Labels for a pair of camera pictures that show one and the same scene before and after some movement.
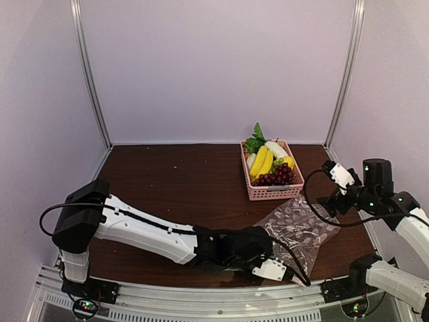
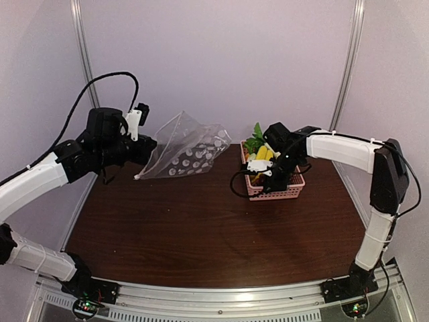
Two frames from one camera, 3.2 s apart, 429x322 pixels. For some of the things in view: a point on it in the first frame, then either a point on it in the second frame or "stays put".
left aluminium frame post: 76,10 stays put
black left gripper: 253,279 -> 146,145
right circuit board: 355,308 stays put
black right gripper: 328,202 -> 277,186
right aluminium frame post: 350,65 stays put
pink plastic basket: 279,192 stays put
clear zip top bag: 301,229 -> 184,146
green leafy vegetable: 253,144 stays put
